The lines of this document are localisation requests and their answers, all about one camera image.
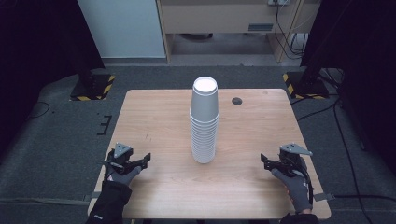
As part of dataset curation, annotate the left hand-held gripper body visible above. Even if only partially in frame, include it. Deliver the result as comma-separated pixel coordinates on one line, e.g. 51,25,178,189
106,142,138,174

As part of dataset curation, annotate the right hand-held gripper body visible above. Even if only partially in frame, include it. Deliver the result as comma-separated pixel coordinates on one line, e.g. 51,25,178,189
277,142,314,178

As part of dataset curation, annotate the stack of white paper cups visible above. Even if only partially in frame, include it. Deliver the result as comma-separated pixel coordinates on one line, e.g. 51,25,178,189
189,113,220,164

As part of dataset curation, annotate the single white paper cup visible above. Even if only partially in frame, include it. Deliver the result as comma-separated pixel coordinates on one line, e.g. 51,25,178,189
190,76,220,123

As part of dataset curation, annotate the person's left hand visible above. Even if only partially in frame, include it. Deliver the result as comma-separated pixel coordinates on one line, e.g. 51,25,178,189
104,162,143,187

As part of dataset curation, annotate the person's right hand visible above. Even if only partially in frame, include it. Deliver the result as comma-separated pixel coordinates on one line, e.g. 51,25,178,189
271,167,314,215

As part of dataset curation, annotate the black tape floor mark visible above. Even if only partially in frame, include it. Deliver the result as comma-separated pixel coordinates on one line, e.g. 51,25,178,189
96,114,113,136

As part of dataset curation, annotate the grey tape strip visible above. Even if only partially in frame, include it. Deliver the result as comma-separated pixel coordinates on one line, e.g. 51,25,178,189
82,191,103,202
312,192,336,203

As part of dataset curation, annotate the black yellow striped stand base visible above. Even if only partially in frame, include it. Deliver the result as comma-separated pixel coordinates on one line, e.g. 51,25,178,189
69,72,117,102
282,71,331,101

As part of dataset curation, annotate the black curtain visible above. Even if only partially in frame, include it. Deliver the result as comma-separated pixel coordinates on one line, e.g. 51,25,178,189
300,0,396,176
0,0,106,158

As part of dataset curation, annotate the white cabinet panel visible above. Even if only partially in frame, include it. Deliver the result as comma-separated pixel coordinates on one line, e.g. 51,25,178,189
77,0,167,60

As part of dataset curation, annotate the grey desk label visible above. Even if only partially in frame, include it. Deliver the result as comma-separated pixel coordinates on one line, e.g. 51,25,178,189
247,22,275,33

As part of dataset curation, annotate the light wooden desk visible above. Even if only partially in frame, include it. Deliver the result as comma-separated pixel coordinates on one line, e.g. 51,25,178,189
156,0,322,65

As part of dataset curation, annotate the long black floor cable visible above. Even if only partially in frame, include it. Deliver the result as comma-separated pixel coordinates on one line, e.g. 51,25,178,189
332,102,368,224

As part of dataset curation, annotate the thin black looped cable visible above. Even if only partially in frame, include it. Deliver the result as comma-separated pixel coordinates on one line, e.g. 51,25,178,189
25,101,51,121

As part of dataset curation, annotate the black hanging cable bundle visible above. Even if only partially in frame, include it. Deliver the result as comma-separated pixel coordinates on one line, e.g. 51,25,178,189
273,2,308,61

